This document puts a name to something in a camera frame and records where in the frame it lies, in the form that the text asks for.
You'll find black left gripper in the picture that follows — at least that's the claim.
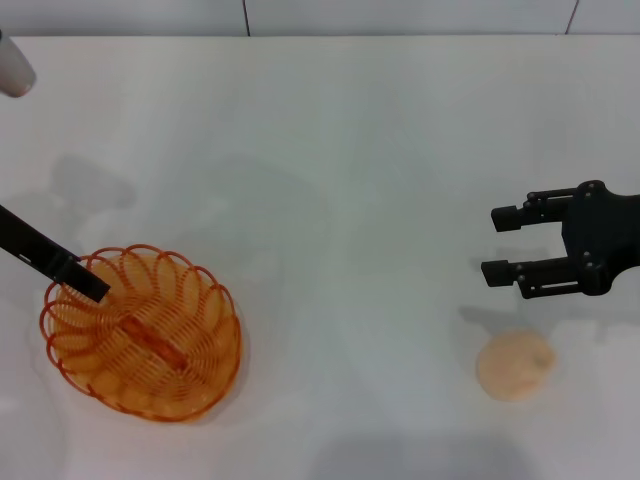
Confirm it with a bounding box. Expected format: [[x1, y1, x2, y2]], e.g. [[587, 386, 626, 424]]
[[0, 203, 112, 304]]

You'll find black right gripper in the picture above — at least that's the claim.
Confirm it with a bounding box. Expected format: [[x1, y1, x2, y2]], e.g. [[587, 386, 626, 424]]
[[481, 180, 640, 301]]

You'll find round beige bread bun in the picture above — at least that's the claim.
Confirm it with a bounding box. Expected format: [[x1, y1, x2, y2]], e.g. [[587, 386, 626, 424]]
[[476, 327, 557, 402]]

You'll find orange wire basket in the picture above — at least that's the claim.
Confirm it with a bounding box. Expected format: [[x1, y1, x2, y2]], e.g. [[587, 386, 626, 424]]
[[40, 243, 244, 424]]

